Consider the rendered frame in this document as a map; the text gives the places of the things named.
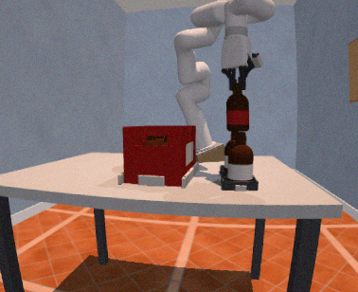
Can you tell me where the dark red crate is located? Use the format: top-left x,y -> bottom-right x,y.
122,125 -> 196,187

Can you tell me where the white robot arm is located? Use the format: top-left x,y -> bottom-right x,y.
174,0 -> 276,152

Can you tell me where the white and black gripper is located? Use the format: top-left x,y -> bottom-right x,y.
222,34 -> 255,91

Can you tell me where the brown glass bottle with white label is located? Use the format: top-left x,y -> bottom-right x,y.
227,132 -> 254,181

